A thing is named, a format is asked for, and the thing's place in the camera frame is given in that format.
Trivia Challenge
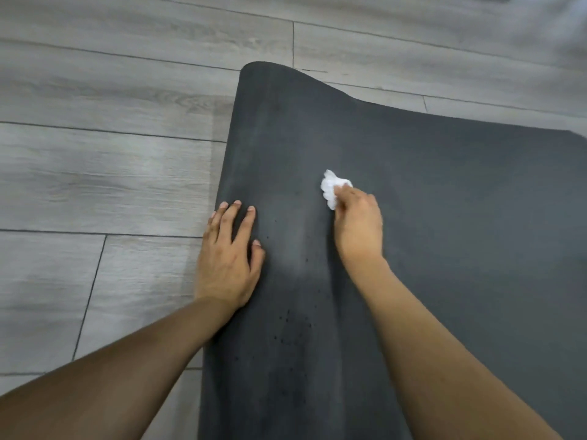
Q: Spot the white tissue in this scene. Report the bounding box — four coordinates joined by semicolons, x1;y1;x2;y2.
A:
319;169;354;211

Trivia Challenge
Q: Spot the dark grey yoga mat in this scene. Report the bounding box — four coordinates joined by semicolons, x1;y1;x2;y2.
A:
198;61;587;440

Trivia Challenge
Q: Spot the person's right hand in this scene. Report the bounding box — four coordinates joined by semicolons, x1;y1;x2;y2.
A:
333;184;385;267

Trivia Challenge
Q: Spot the person's right forearm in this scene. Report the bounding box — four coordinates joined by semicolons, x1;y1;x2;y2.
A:
341;255;564;440

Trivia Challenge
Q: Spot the person's left hand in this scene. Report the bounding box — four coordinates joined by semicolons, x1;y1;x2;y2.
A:
194;200;267;310

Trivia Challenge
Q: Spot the person's left forearm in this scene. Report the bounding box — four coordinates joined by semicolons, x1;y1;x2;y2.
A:
0;296;240;440

